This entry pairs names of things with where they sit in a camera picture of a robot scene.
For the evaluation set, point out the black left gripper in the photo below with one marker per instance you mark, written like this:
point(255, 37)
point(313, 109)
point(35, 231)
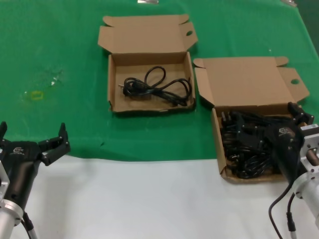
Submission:
point(21, 161)

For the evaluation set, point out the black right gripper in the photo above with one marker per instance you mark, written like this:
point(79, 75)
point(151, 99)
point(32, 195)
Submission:
point(286, 149)

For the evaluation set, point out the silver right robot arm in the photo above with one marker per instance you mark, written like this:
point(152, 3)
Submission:
point(307, 199)

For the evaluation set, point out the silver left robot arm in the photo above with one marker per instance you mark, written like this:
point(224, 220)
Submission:
point(8, 219)

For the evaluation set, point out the white paper scraps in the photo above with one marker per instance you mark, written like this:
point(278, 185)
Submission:
point(53, 82)

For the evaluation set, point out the green table cloth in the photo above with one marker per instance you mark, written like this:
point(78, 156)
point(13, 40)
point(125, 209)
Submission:
point(49, 49)

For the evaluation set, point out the clear plastic bag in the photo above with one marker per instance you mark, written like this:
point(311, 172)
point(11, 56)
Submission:
point(290, 2)

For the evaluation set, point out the silver metal object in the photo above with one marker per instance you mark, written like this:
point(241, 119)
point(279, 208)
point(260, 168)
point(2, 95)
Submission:
point(147, 1)

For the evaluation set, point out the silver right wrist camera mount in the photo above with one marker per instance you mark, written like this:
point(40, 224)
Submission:
point(311, 147)

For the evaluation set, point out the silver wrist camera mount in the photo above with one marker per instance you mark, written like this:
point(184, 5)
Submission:
point(311, 147)
point(3, 179)

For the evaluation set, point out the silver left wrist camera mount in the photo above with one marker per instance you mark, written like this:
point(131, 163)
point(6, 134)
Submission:
point(3, 179)

